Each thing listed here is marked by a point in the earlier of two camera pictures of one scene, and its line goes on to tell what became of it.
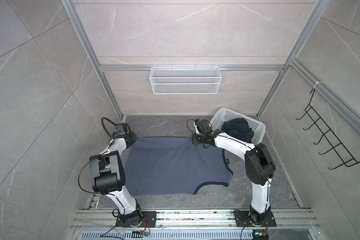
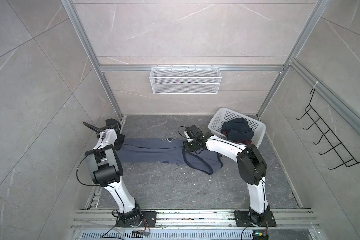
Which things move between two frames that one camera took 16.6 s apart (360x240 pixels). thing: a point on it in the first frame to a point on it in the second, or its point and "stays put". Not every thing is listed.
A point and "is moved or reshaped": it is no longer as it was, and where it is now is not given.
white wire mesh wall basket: [185, 80] stays put
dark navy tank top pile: [239, 128] stays put
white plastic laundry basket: [222, 114] stays put
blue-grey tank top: [166, 166] is moved or reshaped
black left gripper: [133, 137] to [117, 147]
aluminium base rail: [105, 219] stays put
